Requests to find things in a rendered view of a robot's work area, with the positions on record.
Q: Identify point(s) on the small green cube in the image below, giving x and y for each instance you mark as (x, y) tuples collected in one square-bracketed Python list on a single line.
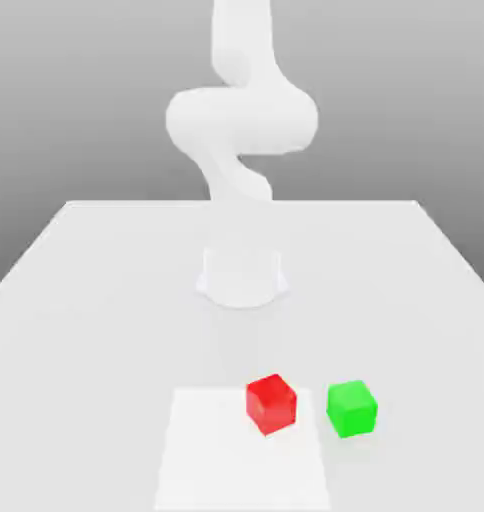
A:
[(351, 408)]

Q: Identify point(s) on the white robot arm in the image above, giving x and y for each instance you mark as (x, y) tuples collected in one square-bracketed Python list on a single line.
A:
[(242, 120)]

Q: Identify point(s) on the small red cube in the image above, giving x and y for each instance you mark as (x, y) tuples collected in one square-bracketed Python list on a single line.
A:
[(270, 404)]

